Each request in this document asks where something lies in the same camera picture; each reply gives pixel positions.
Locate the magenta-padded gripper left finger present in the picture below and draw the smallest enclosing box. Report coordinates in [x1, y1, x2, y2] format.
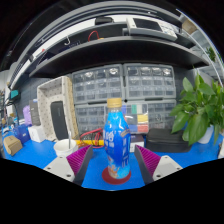
[43, 144, 95, 187]

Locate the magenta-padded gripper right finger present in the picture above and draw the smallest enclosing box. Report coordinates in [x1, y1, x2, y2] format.
[133, 144, 184, 186]

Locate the blue drink bottle gold cap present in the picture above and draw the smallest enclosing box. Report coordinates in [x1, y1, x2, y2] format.
[103, 97, 132, 181]

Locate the white printed mug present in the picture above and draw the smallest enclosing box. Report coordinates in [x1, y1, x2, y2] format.
[53, 138, 80, 158]

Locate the black zipper case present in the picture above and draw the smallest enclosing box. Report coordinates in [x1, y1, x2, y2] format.
[145, 128, 193, 154]

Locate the black box with white label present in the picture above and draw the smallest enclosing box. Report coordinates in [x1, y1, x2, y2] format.
[129, 134, 146, 154]

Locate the yellow multimeter with red leads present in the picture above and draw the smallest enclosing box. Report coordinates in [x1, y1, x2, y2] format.
[75, 128, 105, 150]

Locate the small white box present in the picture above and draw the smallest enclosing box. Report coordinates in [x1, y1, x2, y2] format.
[27, 124, 47, 144]

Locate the black flat pouch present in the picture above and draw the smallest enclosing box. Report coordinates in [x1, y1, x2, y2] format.
[49, 100, 70, 141]

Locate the flat round red coaster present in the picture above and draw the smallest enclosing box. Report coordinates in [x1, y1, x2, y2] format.
[101, 166, 132, 185]

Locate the blue box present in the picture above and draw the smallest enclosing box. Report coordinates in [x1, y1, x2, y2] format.
[13, 123, 31, 145]

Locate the brown cardboard box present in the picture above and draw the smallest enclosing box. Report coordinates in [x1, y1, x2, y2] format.
[2, 134, 24, 157]

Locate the clear box of coloured parts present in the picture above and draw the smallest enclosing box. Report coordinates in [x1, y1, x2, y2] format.
[121, 102, 150, 135]

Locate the beige perforated storage basket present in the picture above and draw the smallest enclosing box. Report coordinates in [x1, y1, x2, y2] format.
[36, 75, 80, 142]

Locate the dark grey flat box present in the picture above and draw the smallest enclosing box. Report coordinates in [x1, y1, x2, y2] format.
[28, 99, 42, 127]

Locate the green potted plant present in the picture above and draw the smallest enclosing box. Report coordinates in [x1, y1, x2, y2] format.
[169, 73, 224, 147]

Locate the purple package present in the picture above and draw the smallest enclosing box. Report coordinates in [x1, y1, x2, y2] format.
[22, 105, 33, 126]

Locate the white shelf unit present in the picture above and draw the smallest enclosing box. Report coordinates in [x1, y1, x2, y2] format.
[178, 13, 224, 88]

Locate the black overhead shelf unit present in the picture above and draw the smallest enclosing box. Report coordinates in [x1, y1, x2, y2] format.
[8, 1, 211, 90]

